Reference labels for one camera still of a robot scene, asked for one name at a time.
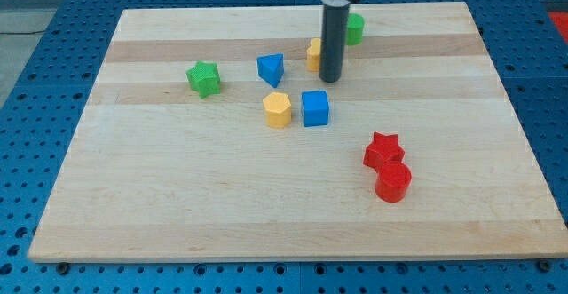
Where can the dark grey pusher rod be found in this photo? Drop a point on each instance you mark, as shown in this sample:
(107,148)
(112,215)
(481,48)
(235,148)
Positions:
(333,41)

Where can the green star block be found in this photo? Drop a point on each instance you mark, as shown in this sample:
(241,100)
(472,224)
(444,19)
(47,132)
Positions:
(204,78)

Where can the red star block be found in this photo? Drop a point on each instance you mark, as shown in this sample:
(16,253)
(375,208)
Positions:
(382,149)

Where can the wooden board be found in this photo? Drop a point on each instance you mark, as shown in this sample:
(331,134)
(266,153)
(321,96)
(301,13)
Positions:
(154,173)

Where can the green cylinder block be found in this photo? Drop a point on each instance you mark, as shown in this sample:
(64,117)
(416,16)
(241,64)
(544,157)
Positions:
(355,29)

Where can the yellow heart block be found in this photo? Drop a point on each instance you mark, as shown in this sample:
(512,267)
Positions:
(313,55)

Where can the blue triangle block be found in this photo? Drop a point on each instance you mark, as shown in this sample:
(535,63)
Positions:
(270,68)

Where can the blue cube block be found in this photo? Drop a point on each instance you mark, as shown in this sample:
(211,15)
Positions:
(315,108)

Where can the yellow hexagon block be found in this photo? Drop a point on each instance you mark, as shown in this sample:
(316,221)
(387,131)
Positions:
(277,110)

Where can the red cylinder block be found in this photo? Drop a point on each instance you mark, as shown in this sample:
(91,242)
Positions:
(393,180)

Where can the red object at right edge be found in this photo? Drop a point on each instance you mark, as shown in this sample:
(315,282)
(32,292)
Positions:
(560,20)

